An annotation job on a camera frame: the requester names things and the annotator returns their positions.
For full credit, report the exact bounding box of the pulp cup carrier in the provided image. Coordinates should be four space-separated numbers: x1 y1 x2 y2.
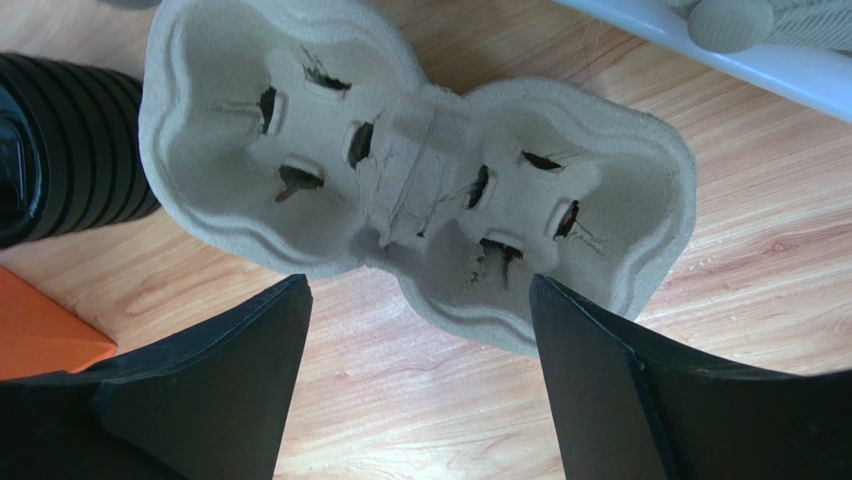
139 1 697 356

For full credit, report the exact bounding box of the orange paper bag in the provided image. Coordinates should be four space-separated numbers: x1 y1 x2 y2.
1 268 117 380

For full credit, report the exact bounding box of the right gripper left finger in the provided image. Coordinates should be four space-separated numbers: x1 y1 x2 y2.
1 275 313 479

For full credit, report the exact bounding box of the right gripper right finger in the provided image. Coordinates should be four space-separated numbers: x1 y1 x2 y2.
529 275 851 479

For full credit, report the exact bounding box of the white plastic basket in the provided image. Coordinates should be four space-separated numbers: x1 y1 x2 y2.
562 0 851 123

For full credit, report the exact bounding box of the black lid stack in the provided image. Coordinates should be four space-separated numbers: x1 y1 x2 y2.
1 52 160 248

